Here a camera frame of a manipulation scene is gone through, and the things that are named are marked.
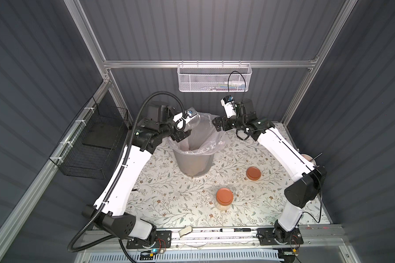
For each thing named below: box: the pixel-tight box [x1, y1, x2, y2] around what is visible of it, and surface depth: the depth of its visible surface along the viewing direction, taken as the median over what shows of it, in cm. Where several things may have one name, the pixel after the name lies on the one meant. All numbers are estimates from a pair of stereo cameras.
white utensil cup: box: [300, 153, 317, 167], surface depth 92 cm
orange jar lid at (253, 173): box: [245, 166, 262, 181], surface depth 97 cm
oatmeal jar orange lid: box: [216, 187, 234, 207], surface depth 78 cm
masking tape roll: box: [178, 225, 193, 238], surface depth 75 cm
